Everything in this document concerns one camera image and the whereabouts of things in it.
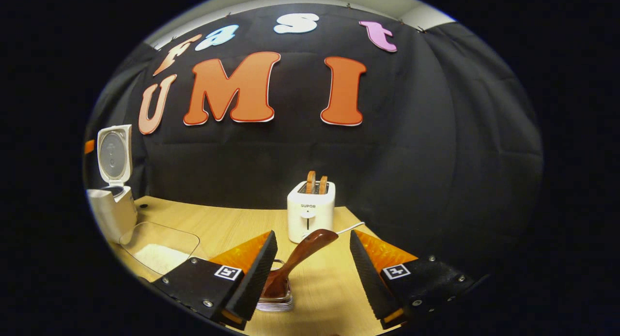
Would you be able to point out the brown toast slice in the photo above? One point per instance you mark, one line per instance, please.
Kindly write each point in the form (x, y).
(323, 183)
(310, 181)

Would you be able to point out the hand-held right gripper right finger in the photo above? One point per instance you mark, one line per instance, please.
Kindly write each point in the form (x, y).
(370, 282)

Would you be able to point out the clear plastic container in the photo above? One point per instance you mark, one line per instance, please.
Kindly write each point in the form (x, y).
(160, 234)

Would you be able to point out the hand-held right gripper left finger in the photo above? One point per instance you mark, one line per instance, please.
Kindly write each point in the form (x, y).
(254, 282)

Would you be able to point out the brown wooden spoon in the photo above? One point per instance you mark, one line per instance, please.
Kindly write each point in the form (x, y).
(302, 251)

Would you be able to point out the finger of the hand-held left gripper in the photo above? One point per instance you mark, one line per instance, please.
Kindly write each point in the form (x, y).
(89, 147)

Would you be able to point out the white toaster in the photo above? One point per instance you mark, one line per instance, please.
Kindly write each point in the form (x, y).
(310, 215)

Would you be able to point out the white rice cooker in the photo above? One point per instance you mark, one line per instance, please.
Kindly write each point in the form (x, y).
(116, 210)

